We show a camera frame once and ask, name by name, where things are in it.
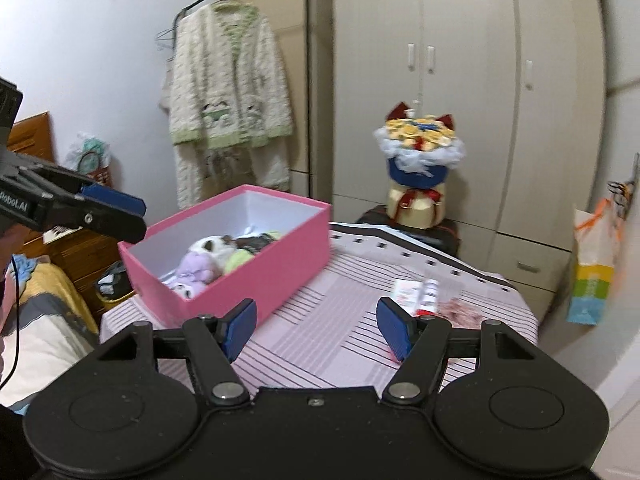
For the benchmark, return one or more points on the yellow trash bin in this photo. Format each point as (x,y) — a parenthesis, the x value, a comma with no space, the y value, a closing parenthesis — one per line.
(112,282)

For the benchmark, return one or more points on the pink cardboard box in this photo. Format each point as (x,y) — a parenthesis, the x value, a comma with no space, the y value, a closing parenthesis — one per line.
(280,265)

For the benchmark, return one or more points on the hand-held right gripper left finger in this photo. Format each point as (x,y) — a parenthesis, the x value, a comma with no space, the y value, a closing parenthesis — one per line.
(239,332)

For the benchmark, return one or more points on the striped pink tablecloth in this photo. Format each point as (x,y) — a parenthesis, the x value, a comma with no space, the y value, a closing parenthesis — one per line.
(325,320)

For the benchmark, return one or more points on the flower bouquet with blue wrap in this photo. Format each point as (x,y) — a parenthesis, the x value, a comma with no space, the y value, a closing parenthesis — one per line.
(415,170)

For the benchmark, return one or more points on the white plush toy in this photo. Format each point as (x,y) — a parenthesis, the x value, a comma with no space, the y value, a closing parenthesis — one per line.
(205,246)

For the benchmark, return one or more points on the white plastic bag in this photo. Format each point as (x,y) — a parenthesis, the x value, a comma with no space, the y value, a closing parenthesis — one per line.
(90,160)

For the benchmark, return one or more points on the green plush toy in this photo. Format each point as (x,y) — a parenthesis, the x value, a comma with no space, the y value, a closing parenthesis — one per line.
(237,259)

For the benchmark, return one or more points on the colourful paper bag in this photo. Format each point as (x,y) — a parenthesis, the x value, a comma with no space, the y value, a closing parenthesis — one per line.
(592,270)

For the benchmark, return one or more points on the cream green knit cardigan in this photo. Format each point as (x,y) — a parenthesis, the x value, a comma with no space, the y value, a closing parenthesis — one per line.
(225,110)

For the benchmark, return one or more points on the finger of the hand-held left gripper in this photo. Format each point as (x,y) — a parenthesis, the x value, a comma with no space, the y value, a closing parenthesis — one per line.
(110,222)
(112,199)

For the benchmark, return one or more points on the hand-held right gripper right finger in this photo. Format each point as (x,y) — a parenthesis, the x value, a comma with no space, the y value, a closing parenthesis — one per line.
(395,332)

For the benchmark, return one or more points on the dark grey plush toy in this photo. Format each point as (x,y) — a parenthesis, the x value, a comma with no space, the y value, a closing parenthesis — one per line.
(255,243)

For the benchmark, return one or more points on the black metal clothes rack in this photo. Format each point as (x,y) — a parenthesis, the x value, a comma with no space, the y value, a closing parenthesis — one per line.
(311,60)

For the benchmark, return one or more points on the yellow grey blanket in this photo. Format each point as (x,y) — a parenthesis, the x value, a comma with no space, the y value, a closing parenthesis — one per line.
(45,285)

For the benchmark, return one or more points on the purple plush toy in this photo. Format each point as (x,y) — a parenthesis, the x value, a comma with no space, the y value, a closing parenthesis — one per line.
(195,265)

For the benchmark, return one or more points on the brown floral cloth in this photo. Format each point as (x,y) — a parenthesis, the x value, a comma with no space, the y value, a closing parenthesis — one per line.
(460,313)

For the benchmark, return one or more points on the beige wardrobe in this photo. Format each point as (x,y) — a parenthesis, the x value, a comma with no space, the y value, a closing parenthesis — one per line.
(475,110)

